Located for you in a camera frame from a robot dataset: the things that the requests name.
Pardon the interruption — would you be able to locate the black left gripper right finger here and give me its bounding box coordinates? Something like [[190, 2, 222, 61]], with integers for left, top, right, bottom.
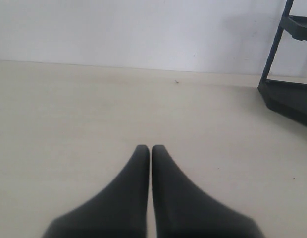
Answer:
[[152, 145, 264, 238]]

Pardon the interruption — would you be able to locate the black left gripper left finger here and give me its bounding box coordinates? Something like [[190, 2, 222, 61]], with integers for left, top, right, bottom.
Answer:
[[43, 145, 150, 238]]

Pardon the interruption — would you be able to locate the black two-tier corner rack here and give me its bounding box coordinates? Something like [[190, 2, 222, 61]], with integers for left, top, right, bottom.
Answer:
[[257, 0, 307, 127]]

